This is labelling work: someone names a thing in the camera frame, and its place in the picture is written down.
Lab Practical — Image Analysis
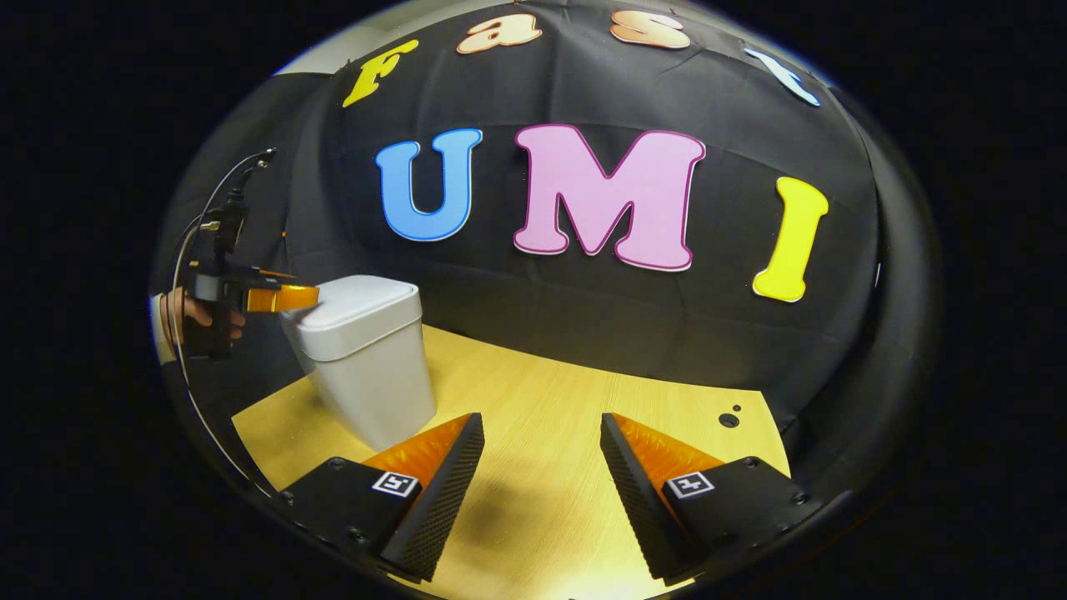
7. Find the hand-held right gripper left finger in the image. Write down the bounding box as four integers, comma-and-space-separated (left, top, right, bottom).
275, 412, 486, 583

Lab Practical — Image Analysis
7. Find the white desktop garbage bin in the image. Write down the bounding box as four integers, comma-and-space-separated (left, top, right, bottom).
279, 275, 437, 453

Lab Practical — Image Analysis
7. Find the wooden desktop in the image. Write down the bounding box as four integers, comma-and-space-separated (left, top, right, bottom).
232, 325, 791, 600

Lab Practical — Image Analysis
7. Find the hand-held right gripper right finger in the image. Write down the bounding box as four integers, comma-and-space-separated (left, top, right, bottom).
600, 412, 809, 583

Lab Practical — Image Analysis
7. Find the thin gripper cable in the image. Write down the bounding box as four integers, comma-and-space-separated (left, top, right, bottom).
169, 148, 280, 493

